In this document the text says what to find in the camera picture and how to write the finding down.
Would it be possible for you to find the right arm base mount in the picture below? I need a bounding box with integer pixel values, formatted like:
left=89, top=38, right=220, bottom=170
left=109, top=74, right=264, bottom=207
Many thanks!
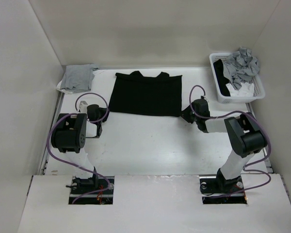
left=199, top=176, right=247, bottom=204

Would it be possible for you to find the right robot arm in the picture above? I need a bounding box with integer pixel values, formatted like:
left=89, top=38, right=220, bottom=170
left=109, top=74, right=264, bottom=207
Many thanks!
left=180, top=97, right=268, bottom=195

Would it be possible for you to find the black tank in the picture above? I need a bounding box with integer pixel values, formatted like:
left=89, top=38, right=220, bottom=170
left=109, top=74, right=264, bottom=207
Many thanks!
left=213, top=59, right=230, bottom=97
left=109, top=71, right=182, bottom=117

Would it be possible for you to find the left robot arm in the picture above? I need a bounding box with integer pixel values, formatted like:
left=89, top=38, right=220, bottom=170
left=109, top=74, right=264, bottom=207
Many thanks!
left=50, top=101, right=108, bottom=194

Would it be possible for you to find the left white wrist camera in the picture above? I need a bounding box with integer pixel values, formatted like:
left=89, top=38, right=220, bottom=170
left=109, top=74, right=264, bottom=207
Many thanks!
left=79, top=100, right=88, bottom=114

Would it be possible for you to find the crumpled grey tank top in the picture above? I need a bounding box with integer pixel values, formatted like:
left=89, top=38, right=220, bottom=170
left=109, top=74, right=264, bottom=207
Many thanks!
left=223, top=47, right=260, bottom=90

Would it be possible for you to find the white tank top in basket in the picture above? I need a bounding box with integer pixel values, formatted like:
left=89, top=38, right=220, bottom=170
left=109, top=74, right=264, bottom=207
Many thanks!
left=226, top=83, right=255, bottom=97

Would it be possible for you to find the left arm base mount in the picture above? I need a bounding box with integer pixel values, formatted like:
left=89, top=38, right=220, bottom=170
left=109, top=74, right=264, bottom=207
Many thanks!
left=66, top=175, right=114, bottom=205

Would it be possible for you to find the white plastic laundry basket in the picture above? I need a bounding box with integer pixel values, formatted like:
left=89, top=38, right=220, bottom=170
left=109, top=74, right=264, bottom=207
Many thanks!
left=209, top=52, right=265, bottom=103

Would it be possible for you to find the metal table rail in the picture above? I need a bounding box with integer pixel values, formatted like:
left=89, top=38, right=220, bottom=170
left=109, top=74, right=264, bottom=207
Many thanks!
left=246, top=103, right=274, bottom=174
left=37, top=92, right=65, bottom=175

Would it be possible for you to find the right metal table rail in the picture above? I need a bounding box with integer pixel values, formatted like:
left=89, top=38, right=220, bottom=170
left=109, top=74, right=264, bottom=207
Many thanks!
left=246, top=103, right=274, bottom=174

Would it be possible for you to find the folded white tank top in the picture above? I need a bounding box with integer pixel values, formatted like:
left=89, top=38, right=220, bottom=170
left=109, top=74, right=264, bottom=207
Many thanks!
left=56, top=67, right=100, bottom=95

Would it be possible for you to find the purple cable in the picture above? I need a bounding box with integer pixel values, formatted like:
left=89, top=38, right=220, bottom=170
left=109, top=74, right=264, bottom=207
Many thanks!
left=46, top=93, right=112, bottom=204
left=189, top=84, right=274, bottom=195

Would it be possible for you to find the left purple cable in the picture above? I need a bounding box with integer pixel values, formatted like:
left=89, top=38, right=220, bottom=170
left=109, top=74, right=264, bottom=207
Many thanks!
left=46, top=93, right=112, bottom=204

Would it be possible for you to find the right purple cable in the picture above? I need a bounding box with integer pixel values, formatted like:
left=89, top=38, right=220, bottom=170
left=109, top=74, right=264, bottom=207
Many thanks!
left=189, top=84, right=274, bottom=195

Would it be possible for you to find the folded grey tank top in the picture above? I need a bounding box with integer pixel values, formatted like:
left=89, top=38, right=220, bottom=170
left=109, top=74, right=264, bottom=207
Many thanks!
left=60, top=63, right=99, bottom=92

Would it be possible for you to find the left metal table rail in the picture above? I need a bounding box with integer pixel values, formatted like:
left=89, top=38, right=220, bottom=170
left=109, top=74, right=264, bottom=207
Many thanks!
left=37, top=92, right=65, bottom=175

